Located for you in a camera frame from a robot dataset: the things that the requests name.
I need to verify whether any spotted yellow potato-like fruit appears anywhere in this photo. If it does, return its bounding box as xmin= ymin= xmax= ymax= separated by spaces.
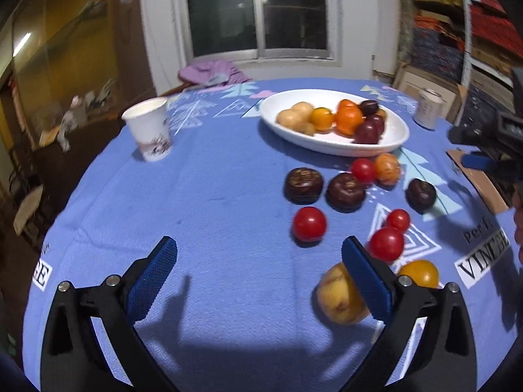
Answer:
xmin=316 ymin=263 xmax=370 ymax=325

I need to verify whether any large yellow round fruit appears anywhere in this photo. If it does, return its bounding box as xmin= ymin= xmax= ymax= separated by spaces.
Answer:
xmin=291 ymin=102 xmax=315 ymax=122

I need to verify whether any person's hand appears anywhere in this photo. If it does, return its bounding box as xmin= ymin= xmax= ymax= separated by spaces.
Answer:
xmin=512 ymin=192 xmax=523 ymax=263

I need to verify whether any dark water chestnut far right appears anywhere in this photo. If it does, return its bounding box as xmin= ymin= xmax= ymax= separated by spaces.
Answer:
xmin=405 ymin=178 xmax=437 ymax=214

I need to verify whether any dark water chestnut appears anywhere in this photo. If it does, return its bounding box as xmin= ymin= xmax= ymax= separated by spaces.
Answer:
xmin=284 ymin=167 xmax=324 ymax=204
xmin=405 ymin=178 xmax=437 ymax=214
xmin=325 ymin=172 xmax=366 ymax=212

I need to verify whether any beige drink can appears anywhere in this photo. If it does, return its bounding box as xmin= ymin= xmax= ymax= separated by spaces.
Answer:
xmin=413 ymin=89 xmax=444 ymax=130

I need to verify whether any orange striped fruit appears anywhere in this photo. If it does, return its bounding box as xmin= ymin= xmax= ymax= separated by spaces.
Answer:
xmin=374 ymin=153 xmax=401 ymax=187

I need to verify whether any yellow orange tomato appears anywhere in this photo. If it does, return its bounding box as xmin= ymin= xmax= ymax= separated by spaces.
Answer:
xmin=398 ymin=259 xmax=440 ymax=288

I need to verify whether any small red tomato right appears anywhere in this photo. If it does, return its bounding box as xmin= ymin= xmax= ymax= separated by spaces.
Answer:
xmin=386 ymin=209 xmax=411 ymax=234

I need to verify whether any small red tomato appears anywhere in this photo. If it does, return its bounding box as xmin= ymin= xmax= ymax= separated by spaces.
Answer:
xmin=350 ymin=158 xmax=376 ymax=186
xmin=386 ymin=209 xmax=411 ymax=234

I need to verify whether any framed picture leaning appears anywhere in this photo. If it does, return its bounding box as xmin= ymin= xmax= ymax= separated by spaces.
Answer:
xmin=393 ymin=64 xmax=468 ymax=123

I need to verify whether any orange persimmon-like fruit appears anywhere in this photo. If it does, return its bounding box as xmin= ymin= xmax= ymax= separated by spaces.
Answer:
xmin=376 ymin=108 xmax=387 ymax=121

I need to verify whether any dark red plum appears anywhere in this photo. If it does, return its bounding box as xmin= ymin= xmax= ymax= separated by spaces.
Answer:
xmin=354 ymin=122 xmax=380 ymax=144

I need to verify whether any small red tomato upper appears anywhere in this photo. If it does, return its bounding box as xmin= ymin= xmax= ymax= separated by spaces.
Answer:
xmin=350 ymin=158 xmax=376 ymax=186

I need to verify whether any shelf with stacked boxes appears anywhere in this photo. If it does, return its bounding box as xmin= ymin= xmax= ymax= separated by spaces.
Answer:
xmin=401 ymin=0 xmax=522 ymax=123

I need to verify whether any dark chestnut in plate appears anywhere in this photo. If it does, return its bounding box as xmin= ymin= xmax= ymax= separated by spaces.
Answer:
xmin=358 ymin=100 xmax=380 ymax=117

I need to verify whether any orange mandarin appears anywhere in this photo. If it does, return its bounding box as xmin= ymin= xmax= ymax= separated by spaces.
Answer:
xmin=335 ymin=107 xmax=364 ymax=136
xmin=337 ymin=99 xmax=358 ymax=112

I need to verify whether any white oval plate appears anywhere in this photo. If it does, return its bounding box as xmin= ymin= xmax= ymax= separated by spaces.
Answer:
xmin=260 ymin=89 xmax=411 ymax=157

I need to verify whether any yellow orange fruit in plate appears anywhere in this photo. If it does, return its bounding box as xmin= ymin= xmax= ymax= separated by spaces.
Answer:
xmin=309 ymin=107 xmax=335 ymax=132

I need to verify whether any small yellow fruit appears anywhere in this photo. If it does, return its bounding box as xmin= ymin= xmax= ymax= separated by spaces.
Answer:
xmin=294 ymin=122 xmax=315 ymax=136

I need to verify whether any dark water chestnut left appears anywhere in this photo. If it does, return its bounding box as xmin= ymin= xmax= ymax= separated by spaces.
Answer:
xmin=284 ymin=167 xmax=324 ymax=204

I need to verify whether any yellow fruit middle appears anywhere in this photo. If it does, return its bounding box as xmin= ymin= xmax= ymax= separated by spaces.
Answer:
xmin=276 ymin=109 xmax=303 ymax=130

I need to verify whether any white paper cup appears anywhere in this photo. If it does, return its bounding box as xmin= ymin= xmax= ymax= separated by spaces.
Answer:
xmin=122 ymin=97 xmax=173 ymax=162

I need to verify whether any pink cloth garment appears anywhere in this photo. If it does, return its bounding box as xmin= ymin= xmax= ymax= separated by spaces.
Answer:
xmin=178 ymin=60 xmax=252 ymax=88

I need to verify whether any window with metal frame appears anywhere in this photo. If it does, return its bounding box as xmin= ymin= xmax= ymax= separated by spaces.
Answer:
xmin=175 ymin=0 xmax=340 ymax=63

